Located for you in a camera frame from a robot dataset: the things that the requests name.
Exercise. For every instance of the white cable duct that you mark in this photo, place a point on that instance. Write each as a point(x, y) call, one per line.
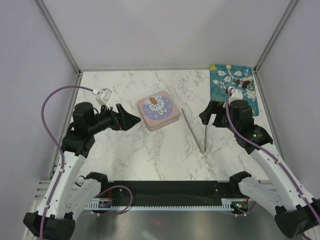
point(97, 205)

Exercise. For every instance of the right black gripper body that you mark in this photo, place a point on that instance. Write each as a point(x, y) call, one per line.
point(220, 120)

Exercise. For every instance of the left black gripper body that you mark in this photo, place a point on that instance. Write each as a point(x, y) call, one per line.
point(115, 123)

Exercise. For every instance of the tin lid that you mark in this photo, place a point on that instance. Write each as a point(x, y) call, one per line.
point(158, 106)

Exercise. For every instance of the pink chocolate tin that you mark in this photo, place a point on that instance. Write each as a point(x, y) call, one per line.
point(153, 125)

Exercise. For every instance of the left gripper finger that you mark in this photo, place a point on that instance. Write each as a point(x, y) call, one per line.
point(120, 108)
point(127, 120)

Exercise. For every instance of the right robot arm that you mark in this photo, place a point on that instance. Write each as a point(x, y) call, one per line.
point(294, 209)

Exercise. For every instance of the blue floral tray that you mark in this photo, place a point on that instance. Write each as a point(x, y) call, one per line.
point(239, 77)

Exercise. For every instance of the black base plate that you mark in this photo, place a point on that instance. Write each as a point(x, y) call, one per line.
point(178, 193)

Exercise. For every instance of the metal tongs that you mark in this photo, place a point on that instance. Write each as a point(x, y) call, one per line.
point(200, 137)

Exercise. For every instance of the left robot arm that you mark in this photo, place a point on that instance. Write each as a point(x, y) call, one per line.
point(56, 215)

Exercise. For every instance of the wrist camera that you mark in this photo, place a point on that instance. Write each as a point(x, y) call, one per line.
point(103, 96)
point(234, 94)

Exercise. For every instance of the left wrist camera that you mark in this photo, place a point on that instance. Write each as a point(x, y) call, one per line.
point(103, 96)

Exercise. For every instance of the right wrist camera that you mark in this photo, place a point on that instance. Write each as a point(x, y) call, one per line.
point(234, 94)

